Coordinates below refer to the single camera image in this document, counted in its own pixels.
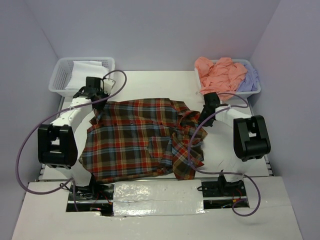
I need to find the orange crumpled shirt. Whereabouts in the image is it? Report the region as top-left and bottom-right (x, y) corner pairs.
(194, 56), (247, 102)

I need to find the lavender crumpled shirt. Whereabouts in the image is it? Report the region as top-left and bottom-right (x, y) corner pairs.
(237, 64), (259, 93)

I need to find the silver foil tape panel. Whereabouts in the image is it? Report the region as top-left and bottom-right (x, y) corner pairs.
(112, 180), (205, 217)

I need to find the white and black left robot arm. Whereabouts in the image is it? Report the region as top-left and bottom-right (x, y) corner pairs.
(37, 77), (115, 199)

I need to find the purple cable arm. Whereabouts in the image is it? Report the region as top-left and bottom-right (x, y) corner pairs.
(15, 69), (127, 212)
(187, 92), (262, 217)

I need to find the white plastic basket left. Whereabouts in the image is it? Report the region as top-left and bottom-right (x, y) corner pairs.
(48, 57), (115, 97)

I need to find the white folded cloth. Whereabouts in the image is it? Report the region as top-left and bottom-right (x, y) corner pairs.
(65, 61), (109, 91)

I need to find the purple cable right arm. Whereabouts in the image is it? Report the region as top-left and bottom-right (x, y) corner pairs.
(187, 92), (262, 217)

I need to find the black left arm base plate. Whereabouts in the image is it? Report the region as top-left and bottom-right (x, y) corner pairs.
(62, 183), (115, 217)

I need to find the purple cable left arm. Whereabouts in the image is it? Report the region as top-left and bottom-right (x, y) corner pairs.
(15, 69), (127, 212)

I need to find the plaid flannel long sleeve shirt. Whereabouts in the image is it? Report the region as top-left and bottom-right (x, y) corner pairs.
(79, 98), (207, 183)

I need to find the white plastic basket right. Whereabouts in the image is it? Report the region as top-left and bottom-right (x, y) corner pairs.
(194, 56), (260, 101)

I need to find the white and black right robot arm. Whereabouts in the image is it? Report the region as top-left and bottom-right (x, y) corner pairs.
(198, 92), (271, 196)

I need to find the white plastic basket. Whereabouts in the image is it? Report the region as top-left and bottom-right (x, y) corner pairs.
(48, 57), (115, 97)
(194, 56), (260, 101)

